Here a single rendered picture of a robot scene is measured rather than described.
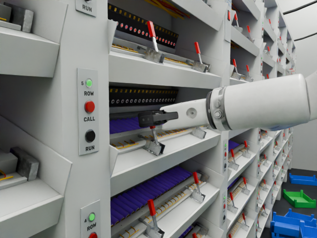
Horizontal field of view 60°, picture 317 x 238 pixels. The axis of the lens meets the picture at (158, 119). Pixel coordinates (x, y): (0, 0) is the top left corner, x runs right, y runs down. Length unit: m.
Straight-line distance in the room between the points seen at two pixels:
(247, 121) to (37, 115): 0.34
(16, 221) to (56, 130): 0.12
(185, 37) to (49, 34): 0.73
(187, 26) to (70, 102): 0.75
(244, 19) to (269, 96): 1.28
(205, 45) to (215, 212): 0.61
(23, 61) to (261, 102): 0.36
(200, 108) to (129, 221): 0.31
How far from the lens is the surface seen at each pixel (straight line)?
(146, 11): 0.95
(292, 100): 0.48
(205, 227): 1.11
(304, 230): 1.59
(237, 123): 0.51
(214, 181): 1.04
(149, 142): 0.61
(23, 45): 0.36
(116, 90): 0.71
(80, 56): 0.41
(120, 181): 0.50
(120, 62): 0.48
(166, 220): 0.76
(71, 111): 0.39
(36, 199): 0.39
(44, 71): 0.38
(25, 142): 0.44
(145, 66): 0.54
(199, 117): 0.51
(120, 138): 0.58
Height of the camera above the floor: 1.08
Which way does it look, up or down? 5 degrees down
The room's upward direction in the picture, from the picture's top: straight up
